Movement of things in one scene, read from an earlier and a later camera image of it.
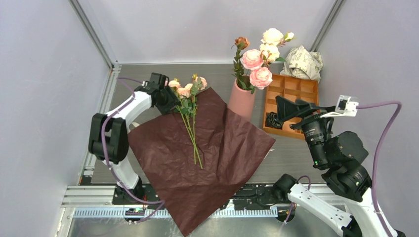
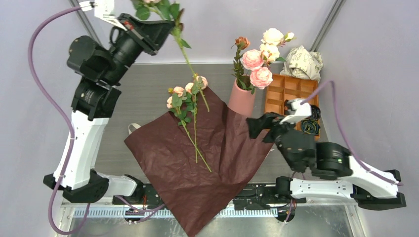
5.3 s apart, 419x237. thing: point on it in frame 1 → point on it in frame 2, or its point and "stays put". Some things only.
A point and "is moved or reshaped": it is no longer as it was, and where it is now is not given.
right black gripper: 286,107 → 266,121
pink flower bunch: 187,95 is moved or reshaped
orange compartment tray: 304,90 stays put
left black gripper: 173,100 → 149,35
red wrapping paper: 195,161 stays put
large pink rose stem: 261,77 stays put
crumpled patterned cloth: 301,62 stays put
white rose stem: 272,38 stays put
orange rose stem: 241,43 stays put
